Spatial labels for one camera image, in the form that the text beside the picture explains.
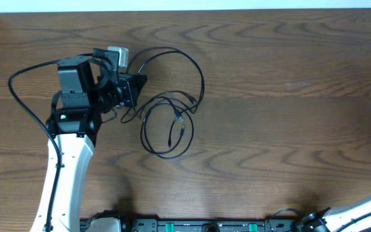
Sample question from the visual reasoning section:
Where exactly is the black usb cable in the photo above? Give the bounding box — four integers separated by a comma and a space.
139, 96, 195, 160
120, 46, 205, 125

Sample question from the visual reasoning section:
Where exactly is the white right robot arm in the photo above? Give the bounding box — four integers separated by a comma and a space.
296, 196, 371, 232

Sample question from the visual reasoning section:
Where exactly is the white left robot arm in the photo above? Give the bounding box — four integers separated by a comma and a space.
32, 52, 146, 231

